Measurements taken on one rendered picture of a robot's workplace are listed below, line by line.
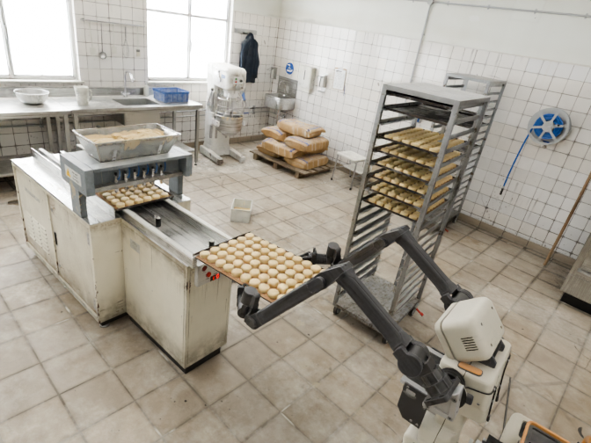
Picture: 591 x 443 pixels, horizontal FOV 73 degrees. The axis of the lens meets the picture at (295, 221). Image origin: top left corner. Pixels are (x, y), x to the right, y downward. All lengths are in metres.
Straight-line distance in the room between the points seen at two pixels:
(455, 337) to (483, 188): 4.38
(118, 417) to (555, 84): 5.10
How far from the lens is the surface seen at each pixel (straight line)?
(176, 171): 2.89
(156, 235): 2.42
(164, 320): 2.67
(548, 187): 5.52
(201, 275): 2.27
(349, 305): 3.26
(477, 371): 1.48
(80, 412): 2.71
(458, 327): 1.43
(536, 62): 5.49
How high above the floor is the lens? 2.07
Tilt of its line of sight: 26 degrees down
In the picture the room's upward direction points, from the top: 9 degrees clockwise
